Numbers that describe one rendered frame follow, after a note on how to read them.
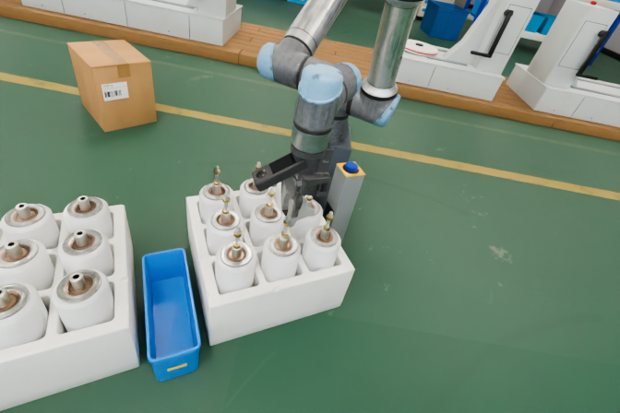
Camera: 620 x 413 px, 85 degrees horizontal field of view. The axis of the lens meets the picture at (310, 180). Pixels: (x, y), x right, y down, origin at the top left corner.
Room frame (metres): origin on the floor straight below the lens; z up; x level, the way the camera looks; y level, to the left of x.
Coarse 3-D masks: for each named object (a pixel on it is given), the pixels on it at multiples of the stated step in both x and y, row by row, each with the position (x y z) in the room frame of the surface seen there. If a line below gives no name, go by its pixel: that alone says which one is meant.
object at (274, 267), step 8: (296, 240) 0.61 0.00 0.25; (264, 248) 0.56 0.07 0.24; (264, 256) 0.55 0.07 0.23; (272, 256) 0.54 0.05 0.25; (280, 256) 0.54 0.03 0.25; (288, 256) 0.55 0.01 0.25; (296, 256) 0.56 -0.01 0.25; (264, 264) 0.55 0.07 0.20; (272, 264) 0.53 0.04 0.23; (280, 264) 0.53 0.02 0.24; (288, 264) 0.54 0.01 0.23; (296, 264) 0.56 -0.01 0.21; (264, 272) 0.54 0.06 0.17; (272, 272) 0.53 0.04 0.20; (280, 272) 0.53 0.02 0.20; (288, 272) 0.54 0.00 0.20; (272, 280) 0.53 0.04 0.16
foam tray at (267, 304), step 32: (192, 224) 0.65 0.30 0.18; (320, 224) 0.76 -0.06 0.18; (192, 256) 0.66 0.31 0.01; (256, 256) 0.58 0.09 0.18; (256, 288) 0.49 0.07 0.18; (288, 288) 0.51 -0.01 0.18; (320, 288) 0.56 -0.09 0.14; (224, 320) 0.43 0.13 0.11; (256, 320) 0.48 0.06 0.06; (288, 320) 0.52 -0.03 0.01
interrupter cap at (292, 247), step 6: (276, 234) 0.61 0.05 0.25; (270, 240) 0.58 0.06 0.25; (276, 240) 0.59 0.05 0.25; (288, 240) 0.60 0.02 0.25; (294, 240) 0.60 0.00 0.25; (270, 246) 0.56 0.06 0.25; (276, 246) 0.57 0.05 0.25; (288, 246) 0.58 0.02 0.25; (294, 246) 0.58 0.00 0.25; (276, 252) 0.55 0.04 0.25; (282, 252) 0.55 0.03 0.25; (288, 252) 0.56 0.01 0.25; (294, 252) 0.56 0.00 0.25
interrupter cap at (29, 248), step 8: (24, 240) 0.43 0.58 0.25; (0, 248) 0.40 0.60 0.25; (24, 248) 0.41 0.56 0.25; (32, 248) 0.42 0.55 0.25; (0, 256) 0.38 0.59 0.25; (8, 256) 0.39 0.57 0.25; (24, 256) 0.39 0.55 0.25; (32, 256) 0.40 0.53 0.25; (0, 264) 0.37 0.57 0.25; (8, 264) 0.37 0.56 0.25; (16, 264) 0.37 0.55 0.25; (24, 264) 0.38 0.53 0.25
